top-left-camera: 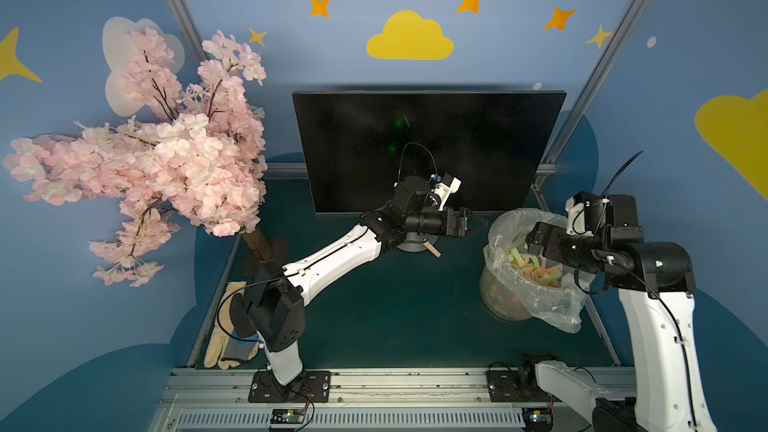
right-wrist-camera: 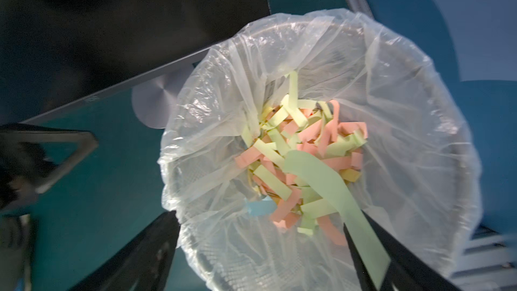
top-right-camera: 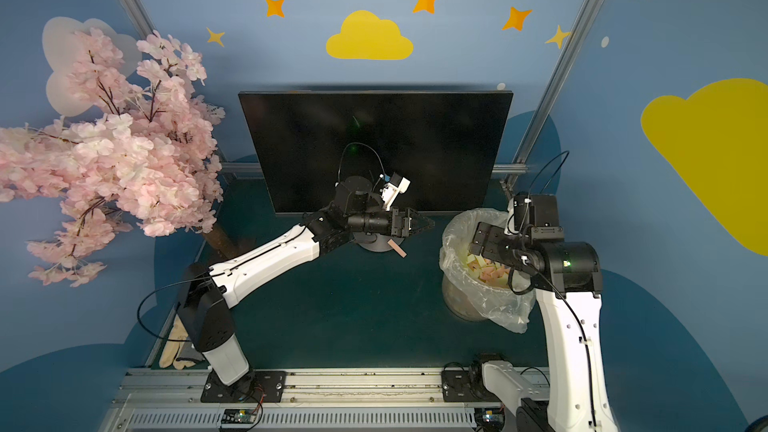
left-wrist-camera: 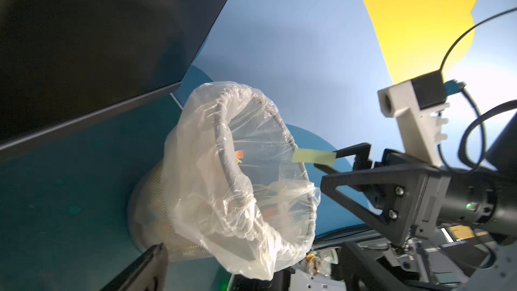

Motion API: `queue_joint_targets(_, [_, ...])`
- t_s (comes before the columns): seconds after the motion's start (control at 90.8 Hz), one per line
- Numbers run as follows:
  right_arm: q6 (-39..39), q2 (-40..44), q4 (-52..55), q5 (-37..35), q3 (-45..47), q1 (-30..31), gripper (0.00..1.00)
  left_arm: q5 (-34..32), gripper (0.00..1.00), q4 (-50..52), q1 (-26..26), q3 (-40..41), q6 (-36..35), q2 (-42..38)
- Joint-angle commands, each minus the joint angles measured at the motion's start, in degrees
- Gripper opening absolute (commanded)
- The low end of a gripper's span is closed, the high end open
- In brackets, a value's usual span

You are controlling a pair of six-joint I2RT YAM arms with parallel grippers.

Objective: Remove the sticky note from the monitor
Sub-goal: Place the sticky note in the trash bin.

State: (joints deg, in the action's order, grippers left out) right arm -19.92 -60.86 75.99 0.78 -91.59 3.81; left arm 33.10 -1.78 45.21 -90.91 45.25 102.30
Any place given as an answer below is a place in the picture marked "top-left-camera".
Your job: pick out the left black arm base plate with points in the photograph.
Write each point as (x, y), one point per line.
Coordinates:
(311, 384)

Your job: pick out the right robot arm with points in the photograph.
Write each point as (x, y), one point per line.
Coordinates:
(656, 286)

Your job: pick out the pink sticky note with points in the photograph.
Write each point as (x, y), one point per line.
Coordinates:
(430, 247)

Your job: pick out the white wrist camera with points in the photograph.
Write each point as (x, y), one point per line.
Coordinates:
(443, 187)
(576, 219)

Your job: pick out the left small circuit board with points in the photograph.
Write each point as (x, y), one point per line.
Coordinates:
(287, 417)

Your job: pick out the round grey monitor stand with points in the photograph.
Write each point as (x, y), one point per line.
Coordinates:
(418, 245)

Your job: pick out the black and beige work gloves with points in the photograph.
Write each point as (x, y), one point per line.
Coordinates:
(223, 351)

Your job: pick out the bin with clear plastic bag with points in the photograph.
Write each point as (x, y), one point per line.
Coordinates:
(517, 284)

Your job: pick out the black computer monitor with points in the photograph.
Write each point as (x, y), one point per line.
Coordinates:
(358, 144)

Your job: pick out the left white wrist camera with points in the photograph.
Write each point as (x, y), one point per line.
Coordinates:
(443, 187)

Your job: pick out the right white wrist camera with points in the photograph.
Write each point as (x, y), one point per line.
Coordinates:
(576, 219)

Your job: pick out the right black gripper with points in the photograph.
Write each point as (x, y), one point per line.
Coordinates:
(541, 241)

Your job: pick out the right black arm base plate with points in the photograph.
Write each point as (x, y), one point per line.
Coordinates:
(502, 387)

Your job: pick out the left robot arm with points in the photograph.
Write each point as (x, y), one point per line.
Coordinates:
(269, 310)

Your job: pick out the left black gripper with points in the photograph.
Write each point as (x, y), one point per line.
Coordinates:
(453, 222)

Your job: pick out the right small circuit board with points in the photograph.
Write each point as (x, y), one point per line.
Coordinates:
(537, 420)

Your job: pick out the right aluminium frame post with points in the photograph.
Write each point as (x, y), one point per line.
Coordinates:
(627, 21)

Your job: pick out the pink cherry blossom tree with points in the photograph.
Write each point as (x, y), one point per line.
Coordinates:
(202, 157)

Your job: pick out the brown tree trunk base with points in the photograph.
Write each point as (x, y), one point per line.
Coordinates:
(263, 251)

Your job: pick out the aluminium mounting rail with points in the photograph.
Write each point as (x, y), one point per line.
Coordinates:
(384, 399)

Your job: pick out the small circuit board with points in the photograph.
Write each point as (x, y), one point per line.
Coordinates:
(537, 420)
(287, 417)

